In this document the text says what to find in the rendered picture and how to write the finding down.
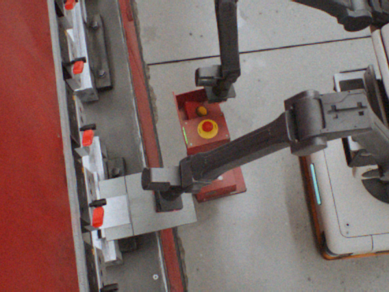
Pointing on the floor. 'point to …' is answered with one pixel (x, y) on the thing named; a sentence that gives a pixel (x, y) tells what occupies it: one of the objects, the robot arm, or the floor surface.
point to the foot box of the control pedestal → (223, 186)
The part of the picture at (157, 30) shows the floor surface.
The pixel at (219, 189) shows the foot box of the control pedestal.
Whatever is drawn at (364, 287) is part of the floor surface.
